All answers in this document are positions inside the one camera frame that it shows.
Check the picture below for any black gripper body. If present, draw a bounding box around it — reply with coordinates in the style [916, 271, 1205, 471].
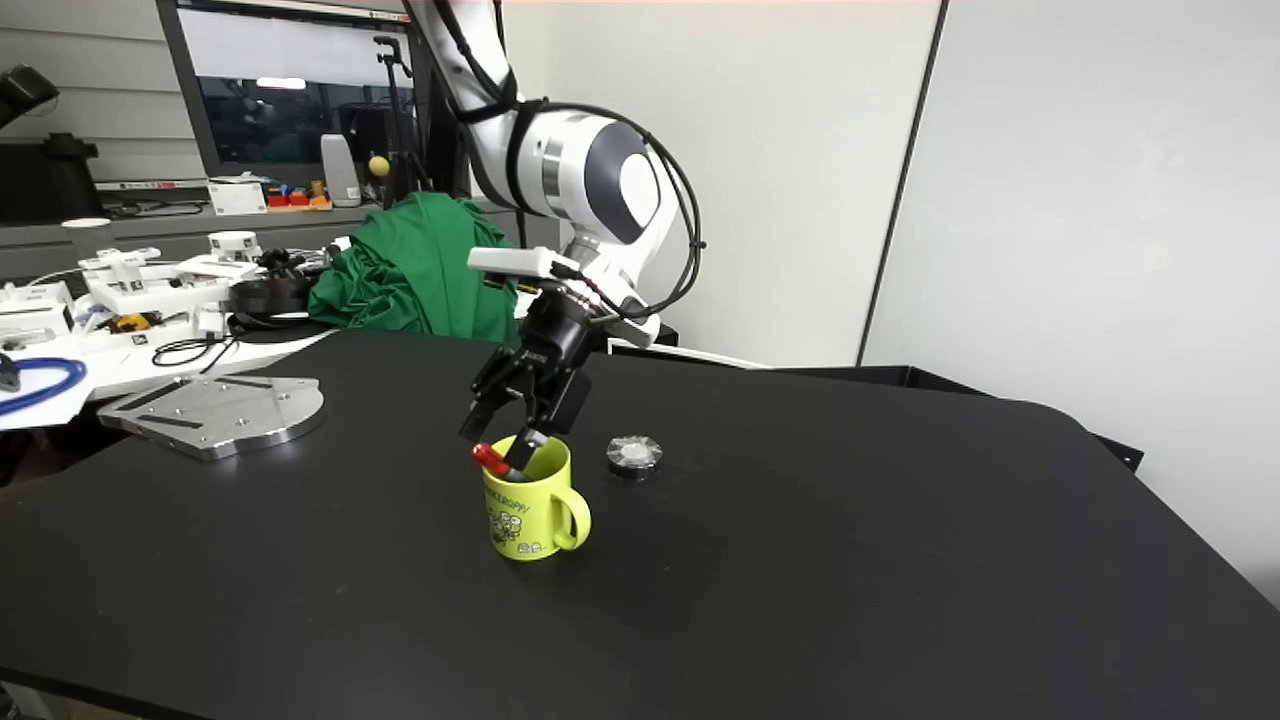
[513, 286, 633, 393]

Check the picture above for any red-capped marker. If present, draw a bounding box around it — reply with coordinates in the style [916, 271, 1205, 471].
[466, 428, 553, 486]

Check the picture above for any small round silver lid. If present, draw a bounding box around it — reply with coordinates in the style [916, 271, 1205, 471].
[602, 428, 669, 478]

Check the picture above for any yellow-green cartoon mug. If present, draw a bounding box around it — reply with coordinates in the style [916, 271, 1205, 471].
[475, 431, 595, 569]

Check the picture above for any green cloth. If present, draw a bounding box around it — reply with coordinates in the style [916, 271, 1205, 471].
[308, 191, 521, 347]

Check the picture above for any black round equipment pile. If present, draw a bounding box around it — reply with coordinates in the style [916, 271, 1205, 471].
[225, 253, 325, 338]

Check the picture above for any silver speaker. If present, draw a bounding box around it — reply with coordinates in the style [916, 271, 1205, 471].
[314, 131, 363, 210]

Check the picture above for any silver metal mounting plate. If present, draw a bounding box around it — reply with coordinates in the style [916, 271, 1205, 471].
[95, 372, 328, 466]

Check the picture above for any black stand pole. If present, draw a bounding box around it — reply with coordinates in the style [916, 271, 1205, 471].
[372, 32, 419, 210]

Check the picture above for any black computer monitor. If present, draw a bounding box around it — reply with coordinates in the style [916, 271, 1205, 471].
[154, 0, 444, 186]

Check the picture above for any white side table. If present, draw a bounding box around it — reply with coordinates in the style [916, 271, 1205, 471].
[0, 231, 353, 441]

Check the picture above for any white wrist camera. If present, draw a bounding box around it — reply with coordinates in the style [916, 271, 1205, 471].
[462, 243, 565, 287]

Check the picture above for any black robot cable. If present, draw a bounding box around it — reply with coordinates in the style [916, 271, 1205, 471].
[503, 95, 707, 323]

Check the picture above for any white plastic bracket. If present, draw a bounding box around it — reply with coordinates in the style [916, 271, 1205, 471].
[202, 230, 262, 267]
[77, 243, 168, 296]

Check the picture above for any blue cable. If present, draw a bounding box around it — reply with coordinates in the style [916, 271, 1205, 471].
[0, 353, 91, 421]

